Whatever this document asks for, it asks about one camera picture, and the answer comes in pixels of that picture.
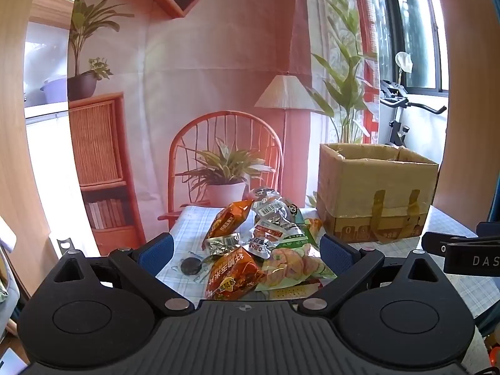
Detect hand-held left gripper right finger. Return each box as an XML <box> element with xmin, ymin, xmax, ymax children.
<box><xmin>299</xmin><ymin>234</ymin><xmax>454</xmax><ymax>317</ymax></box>

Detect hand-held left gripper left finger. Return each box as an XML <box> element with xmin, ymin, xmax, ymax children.
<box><xmin>37</xmin><ymin>233</ymin><xmax>195</xmax><ymax>316</ymax></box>

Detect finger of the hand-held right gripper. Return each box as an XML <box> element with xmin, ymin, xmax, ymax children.
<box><xmin>424</xmin><ymin>232</ymin><xmax>481</xmax><ymax>258</ymax></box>
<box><xmin>476</xmin><ymin>222</ymin><xmax>500</xmax><ymax>239</ymax></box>

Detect dark round cookie packet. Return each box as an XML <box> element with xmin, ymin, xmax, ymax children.
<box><xmin>172</xmin><ymin>256</ymin><xmax>204</xmax><ymax>278</ymax></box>

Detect green chip packet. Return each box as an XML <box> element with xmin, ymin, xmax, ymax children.
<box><xmin>258</xmin><ymin>224</ymin><xmax>337</xmax><ymax>292</ymax></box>

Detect pale yellow dotted packet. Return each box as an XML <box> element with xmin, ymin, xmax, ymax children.
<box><xmin>256</xmin><ymin>283</ymin><xmax>325</xmax><ymax>301</ymax></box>

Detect red white small packet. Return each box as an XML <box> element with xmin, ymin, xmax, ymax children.
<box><xmin>246</xmin><ymin>238</ymin><xmax>275</xmax><ymax>260</ymax></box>
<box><xmin>253</xmin><ymin>222</ymin><xmax>287</xmax><ymax>243</ymax></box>

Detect clear packet with barcode label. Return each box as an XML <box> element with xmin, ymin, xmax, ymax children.
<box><xmin>250</xmin><ymin>188</ymin><xmax>299</xmax><ymax>229</ymax></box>

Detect brown cardboard box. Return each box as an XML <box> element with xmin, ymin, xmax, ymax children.
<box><xmin>316</xmin><ymin>142</ymin><xmax>439</xmax><ymax>245</ymax></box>

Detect orange snack packet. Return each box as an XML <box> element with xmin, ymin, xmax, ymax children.
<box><xmin>205</xmin><ymin>200</ymin><xmax>254</xmax><ymax>248</ymax></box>
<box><xmin>206</xmin><ymin>247</ymin><xmax>267</xmax><ymax>301</ymax></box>

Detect wooden door panel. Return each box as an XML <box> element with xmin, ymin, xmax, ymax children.
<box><xmin>432</xmin><ymin>0</ymin><xmax>500</xmax><ymax>223</ymax></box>

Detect wooden cabinet panel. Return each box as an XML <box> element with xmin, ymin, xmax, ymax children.
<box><xmin>0</xmin><ymin>0</ymin><xmax>98</xmax><ymax>298</ymax></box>

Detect black exercise bike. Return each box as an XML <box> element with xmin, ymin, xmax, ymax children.
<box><xmin>380</xmin><ymin>80</ymin><xmax>448</xmax><ymax>149</ymax></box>

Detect white cloth on pole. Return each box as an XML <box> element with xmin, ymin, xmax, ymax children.
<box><xmin>394</xmin><ymin>52</ymin><xmax>413</xmax><ymax>73</ymax></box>

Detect purple plastic basin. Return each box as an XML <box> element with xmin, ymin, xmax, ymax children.
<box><xmin>41</xmin><ymin>77</ymin><xmax>69</xmax><ymax>104</ymax></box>

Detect dark framed window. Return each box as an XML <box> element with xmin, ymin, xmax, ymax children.
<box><xmin>367</xmin><ymin>0</ymin><xmax>450</xmax><ymax>94</ymax></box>

